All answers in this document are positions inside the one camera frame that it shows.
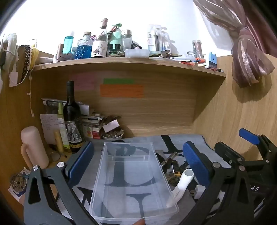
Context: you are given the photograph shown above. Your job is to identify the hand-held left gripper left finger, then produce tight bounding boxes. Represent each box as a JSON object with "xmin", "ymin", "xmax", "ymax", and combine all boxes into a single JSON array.
[{"xmin": 23, "ymin": 141, "xmax": 98, "ymax": 225}]

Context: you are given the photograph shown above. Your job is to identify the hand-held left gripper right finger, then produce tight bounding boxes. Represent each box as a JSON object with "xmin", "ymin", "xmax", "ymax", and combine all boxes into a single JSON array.
[{"xmin": 182, "ymin": 141, "xmax": 254, "ymax": 225}]

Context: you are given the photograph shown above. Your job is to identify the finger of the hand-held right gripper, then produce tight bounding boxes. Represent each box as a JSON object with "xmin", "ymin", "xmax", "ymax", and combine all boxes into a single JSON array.
[
  {"xmin": 214, "ymin": 142, "xmax": 246, "ymax": 168},
  {"xmin": 239, "ymin": 128, "xmax": 277, "ymax": 159}
]

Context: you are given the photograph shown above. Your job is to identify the small black brass tool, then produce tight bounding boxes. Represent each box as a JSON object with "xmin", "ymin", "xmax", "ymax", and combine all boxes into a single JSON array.
[{"xmin": 164, "ymin": 160, "xmax": 188, "ymax": 187}]

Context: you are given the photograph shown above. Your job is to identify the white lint shaver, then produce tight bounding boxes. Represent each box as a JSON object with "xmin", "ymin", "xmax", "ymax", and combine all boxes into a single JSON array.
[{"xmin": 167, "ymin": 169, "xmax": 194, "ymax": 208}]

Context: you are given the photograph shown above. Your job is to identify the white charger plug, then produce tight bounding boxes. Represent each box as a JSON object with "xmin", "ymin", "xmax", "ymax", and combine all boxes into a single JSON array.
[{"xmin": 190, "ymin": 185, "xmax": 205, "ymax": 199}]

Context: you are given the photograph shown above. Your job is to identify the clear plastic storage box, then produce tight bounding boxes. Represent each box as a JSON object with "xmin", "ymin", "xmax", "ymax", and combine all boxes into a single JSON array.
[{"xmin": 89, "ymin": 142, "xmax": 180, "ymax": 225}]

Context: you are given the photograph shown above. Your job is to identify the grey mat with black letters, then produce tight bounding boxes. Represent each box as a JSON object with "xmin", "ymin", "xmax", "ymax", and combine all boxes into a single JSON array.
[{"xmin": 71, "ymin": 134, "xmax": 232, "ymax": 225}]

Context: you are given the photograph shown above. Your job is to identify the small round mirror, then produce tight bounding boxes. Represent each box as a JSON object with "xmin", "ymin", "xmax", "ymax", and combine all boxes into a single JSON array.
[{"xmin": 51, "ymin": 152, "xmax": 63, "ymax": 163}]

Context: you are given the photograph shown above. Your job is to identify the box with coloured dots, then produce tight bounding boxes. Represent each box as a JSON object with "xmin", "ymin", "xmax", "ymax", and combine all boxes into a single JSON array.
[{"xmin": 83, "ymin": 127, "xmax": 102, "ymax": 139}]

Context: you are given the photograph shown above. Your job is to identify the yellow stick tube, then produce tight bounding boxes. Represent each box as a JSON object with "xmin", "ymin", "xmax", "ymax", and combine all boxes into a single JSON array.
[{"xmin": 54, "ymin": 131, "xmax": 65, "ymax": 153}]

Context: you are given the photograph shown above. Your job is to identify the green spray bottle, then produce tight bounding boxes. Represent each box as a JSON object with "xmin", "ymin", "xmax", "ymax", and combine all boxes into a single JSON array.
[{"xmin": 57, "ymin": 103, "xmax": 72, "ymax": 153}]

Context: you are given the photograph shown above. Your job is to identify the bowl of polished stones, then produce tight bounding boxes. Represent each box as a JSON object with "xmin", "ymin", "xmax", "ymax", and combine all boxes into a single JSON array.
[{"xmin": 101, "ymin": 129, "xmax": 124, "ymax": 141}]

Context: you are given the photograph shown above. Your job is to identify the stack of booklets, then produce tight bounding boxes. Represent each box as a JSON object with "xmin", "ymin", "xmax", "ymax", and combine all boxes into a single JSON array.
[{"xmin": 81, "ymin": 111, "xmax": 106, "ymax": 130}]

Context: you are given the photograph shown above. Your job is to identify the pale blank card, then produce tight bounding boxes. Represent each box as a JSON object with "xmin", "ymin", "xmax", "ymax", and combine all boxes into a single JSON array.
[{"xmin": 102, "ymin": 120, "xmax": 120, "ymax": 133}]

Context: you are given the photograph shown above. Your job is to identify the handwritten white note paper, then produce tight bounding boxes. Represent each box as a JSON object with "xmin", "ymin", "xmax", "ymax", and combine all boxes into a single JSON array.
[{"xmin": 39, "ymin": 114, "xmax": 60, "ymax": 145}]

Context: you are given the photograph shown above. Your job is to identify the dark wine bottle elephant label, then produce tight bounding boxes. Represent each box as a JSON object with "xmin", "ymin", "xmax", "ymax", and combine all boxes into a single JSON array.
[{"xmin": 63, "ymin": 80, "xmax": 84, "ymax": 153}]

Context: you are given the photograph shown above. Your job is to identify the rolled printed paper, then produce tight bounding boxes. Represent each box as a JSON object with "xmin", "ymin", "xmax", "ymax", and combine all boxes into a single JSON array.
[{"xmin": 42, "ymin": 98, "xmax": 90, "ymax": 115}]

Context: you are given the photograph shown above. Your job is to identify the patterned metal ornament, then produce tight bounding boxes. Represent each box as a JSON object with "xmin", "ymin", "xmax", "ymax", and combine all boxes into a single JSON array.
[{"xmin": 11, "ymin": 174, "xmax": 27, "ymax": 192}]

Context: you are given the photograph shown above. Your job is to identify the cartoon sticker card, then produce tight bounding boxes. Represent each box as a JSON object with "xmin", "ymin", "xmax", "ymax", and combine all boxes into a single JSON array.
[{"xmin": 9, "ymin": 168, "xmax": 31, "ymax": 203}]

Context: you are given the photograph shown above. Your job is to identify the pink sticky note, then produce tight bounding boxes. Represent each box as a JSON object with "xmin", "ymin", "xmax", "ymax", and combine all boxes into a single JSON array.
[{"xmin": 69, "ymin": 72, "xmax": 96, "ymax": 90}]

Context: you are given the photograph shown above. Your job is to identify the orange sticky note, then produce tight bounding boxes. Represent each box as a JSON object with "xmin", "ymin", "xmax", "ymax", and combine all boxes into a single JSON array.
[{"xmin": 100, "ymin": 84, "xmax": 144, "ymax": 98}]

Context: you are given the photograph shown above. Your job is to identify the mauve tied curtain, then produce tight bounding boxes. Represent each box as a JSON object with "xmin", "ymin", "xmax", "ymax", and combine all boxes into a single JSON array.
[{"xmin": 193, "ymin": 0, "xmax": 277, "ymax": 88}]

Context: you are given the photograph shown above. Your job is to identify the blue block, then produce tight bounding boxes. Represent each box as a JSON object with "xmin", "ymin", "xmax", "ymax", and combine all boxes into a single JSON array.
[{"xmin": 208, "ymin": 52, "xmax": 217, "ymax": 68}]

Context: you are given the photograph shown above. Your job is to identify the green sticky note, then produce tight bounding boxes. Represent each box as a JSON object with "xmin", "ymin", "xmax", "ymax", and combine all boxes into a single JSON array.
[{"xmin": 103, "ymin": 78, "xmax": 134, "ymax": 85}]

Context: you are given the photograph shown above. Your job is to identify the pile of small stationery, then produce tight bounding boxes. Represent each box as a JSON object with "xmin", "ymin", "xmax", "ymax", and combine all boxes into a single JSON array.
[{"xmin": 149, "ymin": 49, "xmax": 224, "ymax": 72}]

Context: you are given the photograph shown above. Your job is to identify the tall glass jar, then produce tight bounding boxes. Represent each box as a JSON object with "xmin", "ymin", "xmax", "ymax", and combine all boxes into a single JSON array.
[{"xmin": 192, "ymin": 39, "xmax": 203, "ymax": 57}]

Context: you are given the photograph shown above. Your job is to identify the wooden shelf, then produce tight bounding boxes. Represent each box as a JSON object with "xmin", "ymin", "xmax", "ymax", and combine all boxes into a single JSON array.
[{"xmin": 30, "ymin": 57, "xmax": 227, "ymax": 87}]

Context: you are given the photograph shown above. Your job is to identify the blue diamond-pattern glass bottle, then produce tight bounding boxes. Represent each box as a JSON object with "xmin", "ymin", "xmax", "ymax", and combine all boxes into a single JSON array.
[{"xmin": 76, "ymin": 32, "xmax": 93, "ymax": 59}]

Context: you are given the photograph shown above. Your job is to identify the brown cardboard tube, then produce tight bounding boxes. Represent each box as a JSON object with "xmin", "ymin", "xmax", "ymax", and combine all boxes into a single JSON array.
[{"xmin": 57, "ymin": 44, "xmax": 65, "ymax": 62}]

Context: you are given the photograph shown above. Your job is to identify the clear bottle with figure label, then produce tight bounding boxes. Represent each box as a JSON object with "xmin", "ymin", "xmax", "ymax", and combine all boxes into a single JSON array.
[{"xmin": 91, "ymin": 18, "xmax": 109, "ymax": 58}]

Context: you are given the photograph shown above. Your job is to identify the yellow hanging object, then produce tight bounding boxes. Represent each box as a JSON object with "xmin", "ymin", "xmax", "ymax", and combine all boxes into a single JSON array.
[{"xmin": 31, "ymin": 44, "xmax": 40, "ymax": 70}]

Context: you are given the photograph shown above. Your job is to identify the dotted headband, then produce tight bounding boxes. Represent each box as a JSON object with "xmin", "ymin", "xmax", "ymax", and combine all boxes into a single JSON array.
[{"xmin": 20, "ymin": 44, "xmax": 32, "ymax": 84}]

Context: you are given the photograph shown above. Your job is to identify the small dark binoculars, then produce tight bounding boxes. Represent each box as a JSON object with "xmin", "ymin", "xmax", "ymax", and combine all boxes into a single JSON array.
[{"xmin": 108, "ymin": 44, "xmax": 122, "ymax": 55}]

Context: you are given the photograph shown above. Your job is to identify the teal plastic bottle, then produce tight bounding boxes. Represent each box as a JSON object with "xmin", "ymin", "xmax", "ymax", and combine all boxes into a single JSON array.
[{"xmin": 64, "ymin": 36, "xmax": 74, "ymax": 54}]

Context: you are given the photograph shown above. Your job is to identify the white round container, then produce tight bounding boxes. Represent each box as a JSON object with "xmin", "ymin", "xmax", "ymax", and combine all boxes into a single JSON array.
[{"xmin": 125, "ymin": 49, "xmax": 150, "ymax": 58}]

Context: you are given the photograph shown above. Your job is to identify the clear glass bottle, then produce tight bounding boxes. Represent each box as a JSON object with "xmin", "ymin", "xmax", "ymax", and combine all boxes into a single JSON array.
[{"xmin": 121, "ymin": 29, "xmax": 132, "ymax": 52}]

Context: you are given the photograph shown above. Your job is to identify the mint green pump bottle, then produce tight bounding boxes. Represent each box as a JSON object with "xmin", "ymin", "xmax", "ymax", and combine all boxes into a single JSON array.
[{"xmin": 108, "ymin": 23, "xmax": 122, "ymax": 47}]

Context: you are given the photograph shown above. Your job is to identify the clear tool packaging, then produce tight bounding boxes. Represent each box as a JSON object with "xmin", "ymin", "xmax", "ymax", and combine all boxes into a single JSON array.
[{"xmin": 148, "ymin": 24, "xmax": 171, "ymax": 52}]

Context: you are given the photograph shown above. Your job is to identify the white cloth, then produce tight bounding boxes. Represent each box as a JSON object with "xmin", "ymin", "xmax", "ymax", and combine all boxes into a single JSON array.
[{"xmin": 4, "ymin": 33, "xmax": 18, "ymax": 65}]

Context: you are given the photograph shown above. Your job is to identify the beige tumbler with handle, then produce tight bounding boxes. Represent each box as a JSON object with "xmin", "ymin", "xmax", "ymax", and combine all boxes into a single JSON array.
[{"xmin": 20, "ymin": 126, "xmax": 50, "ymax": 170}]

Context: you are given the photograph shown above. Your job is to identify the white earphone cable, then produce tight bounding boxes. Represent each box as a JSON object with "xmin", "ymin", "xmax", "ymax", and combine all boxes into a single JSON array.
[{"xmin": 28, "ymin": 71, "xmax": 35, "ymax": 118}]

